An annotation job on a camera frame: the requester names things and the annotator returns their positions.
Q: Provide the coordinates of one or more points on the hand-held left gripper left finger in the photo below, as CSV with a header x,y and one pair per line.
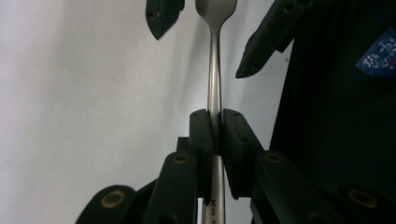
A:
x,y
202,137

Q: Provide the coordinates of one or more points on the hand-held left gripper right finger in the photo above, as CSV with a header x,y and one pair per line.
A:
x,y
238,149

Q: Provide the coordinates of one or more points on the metal fork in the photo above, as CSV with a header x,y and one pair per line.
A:
x,y
214,68

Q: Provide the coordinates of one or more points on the white table cover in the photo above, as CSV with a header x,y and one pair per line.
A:
x,y
77,93

